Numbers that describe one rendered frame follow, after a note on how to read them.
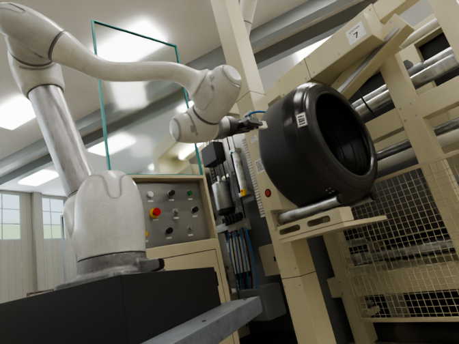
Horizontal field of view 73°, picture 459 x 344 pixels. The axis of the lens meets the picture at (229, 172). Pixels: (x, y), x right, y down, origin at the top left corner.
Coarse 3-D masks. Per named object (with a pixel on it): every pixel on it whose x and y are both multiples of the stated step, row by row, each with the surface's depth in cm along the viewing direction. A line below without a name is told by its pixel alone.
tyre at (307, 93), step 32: (288, 96) 138; (320, 96) 160; (288, 128) 128; (320, 128) 177; (352, 128) 166; (288, 160) 130; (320, 160) 123; (352, 160) 167; (288, 192) 138; (320, 192) 130; (352, 192) 131
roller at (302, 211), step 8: (320, 200) 133; (328, 200) 129; (336, 200) 126; (296, 208) 143; (304, 208) 138; (312, 208) 135; (320, 208) 132; (328, 208) 131; (280, 216) 149; (288, 216) 145; (296, 216) 142
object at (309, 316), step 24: (216, 0) 204; (240, 24) 198; (240, 48) 188; (240, 72) 184; (240, 96) 184; (264, 96) 185; (264, 192) 168; (288, 264) 154; (312, 264) 157; (288, 288) 154; (312, 288) 151; (312, 312) 145; (312, 336) 143
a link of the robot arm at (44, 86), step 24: (24, 72) 96; (48, 72) 98; (24, 96) 100; (48, 96) 97; (48, 120) 95; (72, 120) 100; (48, 144) 94; (72, 144) 95; (72, 168) 92; (72, 192) 91; (72, 216) 86; (72, 240) 86
